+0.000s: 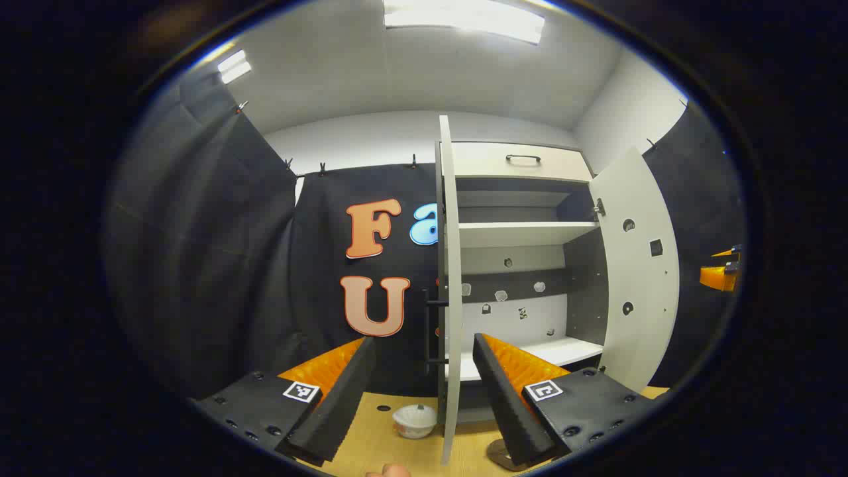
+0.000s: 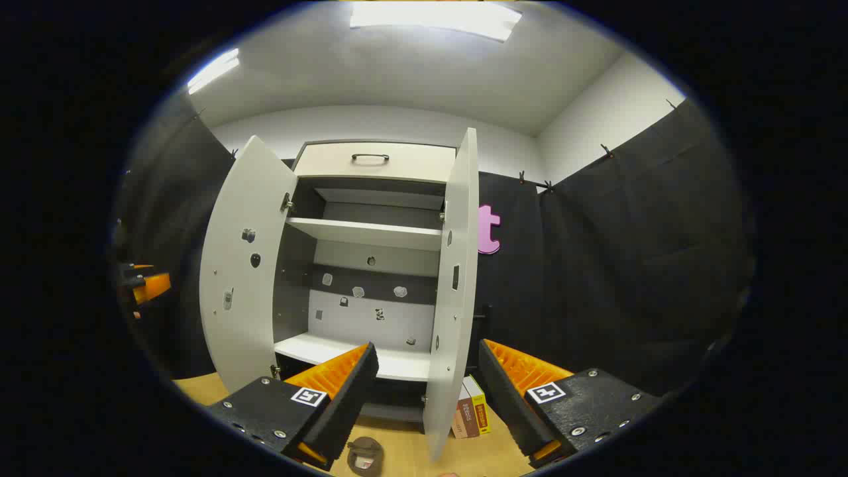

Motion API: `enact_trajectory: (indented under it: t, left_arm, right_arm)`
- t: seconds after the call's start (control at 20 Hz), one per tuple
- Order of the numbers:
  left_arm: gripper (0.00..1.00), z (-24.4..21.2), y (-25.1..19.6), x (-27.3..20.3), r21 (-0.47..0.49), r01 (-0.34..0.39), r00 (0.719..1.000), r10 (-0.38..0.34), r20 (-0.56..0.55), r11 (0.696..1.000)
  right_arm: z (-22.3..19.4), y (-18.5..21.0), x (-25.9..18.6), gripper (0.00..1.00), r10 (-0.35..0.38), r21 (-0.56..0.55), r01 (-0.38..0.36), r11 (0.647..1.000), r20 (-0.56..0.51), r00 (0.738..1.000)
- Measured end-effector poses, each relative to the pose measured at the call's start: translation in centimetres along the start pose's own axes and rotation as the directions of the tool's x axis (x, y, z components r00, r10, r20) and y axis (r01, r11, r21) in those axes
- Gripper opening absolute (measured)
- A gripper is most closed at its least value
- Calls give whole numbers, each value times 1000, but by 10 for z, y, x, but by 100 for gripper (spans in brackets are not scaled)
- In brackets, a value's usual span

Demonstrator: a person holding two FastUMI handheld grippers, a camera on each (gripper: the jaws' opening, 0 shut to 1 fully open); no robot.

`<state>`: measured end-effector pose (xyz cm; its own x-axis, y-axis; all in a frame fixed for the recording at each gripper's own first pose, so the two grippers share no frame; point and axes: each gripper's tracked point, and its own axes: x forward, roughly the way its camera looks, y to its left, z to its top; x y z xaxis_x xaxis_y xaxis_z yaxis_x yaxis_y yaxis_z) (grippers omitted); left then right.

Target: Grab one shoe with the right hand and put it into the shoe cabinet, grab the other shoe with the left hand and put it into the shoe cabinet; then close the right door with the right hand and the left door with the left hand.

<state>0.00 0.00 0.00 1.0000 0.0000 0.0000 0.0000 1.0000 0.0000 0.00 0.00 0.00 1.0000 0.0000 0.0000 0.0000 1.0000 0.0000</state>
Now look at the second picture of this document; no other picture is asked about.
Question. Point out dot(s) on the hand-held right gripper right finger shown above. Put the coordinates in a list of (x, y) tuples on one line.
[(507, 397)]

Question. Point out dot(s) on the white cabinet shelf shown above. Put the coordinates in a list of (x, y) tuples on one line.
[(364, 233)]

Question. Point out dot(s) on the brown fuzzy shoe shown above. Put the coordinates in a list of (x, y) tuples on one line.
[(364, 456)]

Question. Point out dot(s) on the metal door hinge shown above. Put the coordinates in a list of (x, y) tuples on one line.
[(287, 202)]

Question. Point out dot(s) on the yellow cardboard box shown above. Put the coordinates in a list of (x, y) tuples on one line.
[(478, 404)]

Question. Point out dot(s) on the large ceiling light panel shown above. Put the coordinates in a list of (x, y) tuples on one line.
[(437, 18)]

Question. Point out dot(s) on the white shoe cabinet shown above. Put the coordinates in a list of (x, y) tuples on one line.
[(371, 324)]

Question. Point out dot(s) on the small ceiling light panel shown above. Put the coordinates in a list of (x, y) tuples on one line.
[(212, 71)]

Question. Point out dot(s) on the brown cardboard box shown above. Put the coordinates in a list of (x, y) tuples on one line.
[(466, 414)]

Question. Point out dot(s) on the white cabinet door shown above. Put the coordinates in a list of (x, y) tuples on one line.
[(454, 318), (245, 331)]

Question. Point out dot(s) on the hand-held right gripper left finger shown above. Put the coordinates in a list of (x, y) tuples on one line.
[(344, 397)]

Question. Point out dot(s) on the cream cabinet drawer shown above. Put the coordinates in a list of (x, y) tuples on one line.
[(411, 162)]

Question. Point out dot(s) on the black backdrop cloth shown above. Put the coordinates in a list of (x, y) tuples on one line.
[(629, 265)]

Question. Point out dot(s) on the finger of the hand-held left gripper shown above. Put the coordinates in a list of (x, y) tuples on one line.
[(154, 285)]

